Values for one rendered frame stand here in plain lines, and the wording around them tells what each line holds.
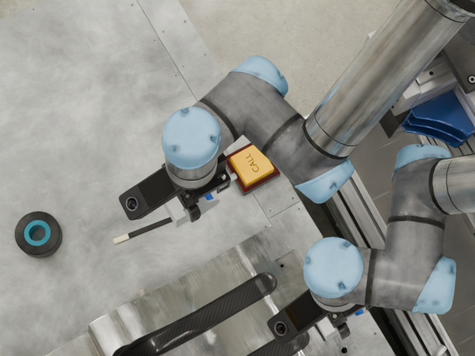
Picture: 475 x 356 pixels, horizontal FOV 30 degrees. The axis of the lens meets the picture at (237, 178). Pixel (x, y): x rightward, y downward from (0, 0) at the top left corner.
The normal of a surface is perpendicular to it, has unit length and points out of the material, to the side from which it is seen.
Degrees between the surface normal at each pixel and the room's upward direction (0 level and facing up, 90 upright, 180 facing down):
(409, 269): 15
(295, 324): 38
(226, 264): 3
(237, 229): 0
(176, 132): 1
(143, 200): 31
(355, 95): 52
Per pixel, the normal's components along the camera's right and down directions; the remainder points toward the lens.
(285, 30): 0.05, -0.26
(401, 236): -0.59, -0.32
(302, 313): -0.54, 0.01
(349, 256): -0.15, -0.31
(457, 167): -0.71, -0.52
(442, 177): -0.78, -0.21
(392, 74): -0.18, 0.62
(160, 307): 0.45, -0.46
